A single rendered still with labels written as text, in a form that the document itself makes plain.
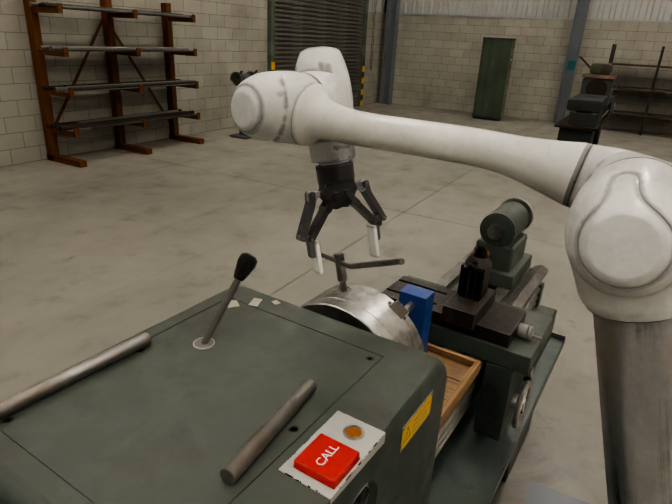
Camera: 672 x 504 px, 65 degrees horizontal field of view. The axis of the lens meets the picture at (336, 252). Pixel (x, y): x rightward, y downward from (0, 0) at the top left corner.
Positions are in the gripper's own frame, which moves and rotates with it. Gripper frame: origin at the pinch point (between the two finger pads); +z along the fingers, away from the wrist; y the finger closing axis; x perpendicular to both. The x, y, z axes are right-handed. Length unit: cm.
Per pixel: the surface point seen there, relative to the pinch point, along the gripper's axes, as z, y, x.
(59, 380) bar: 1, -55, -13
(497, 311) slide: 37, 62, 21
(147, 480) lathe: 8, -48, -34
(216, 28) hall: -193, 274, 882
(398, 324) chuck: 14.0, 5.6, -8.0
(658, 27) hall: -104, 1223, 659
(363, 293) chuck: 8.3, 2.7, -0.2
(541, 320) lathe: 44, 77, 18
